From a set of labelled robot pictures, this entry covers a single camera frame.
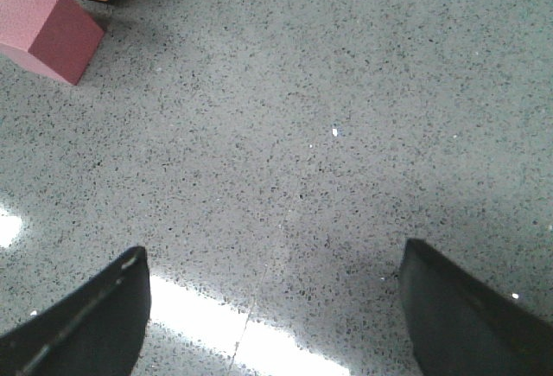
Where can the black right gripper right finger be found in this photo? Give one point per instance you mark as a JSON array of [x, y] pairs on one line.
[[460, 326]]

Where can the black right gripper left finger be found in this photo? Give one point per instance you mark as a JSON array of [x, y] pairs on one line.
[[96, 330]]

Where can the pink foam cube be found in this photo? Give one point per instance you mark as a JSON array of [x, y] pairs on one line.
[[54, 38]]

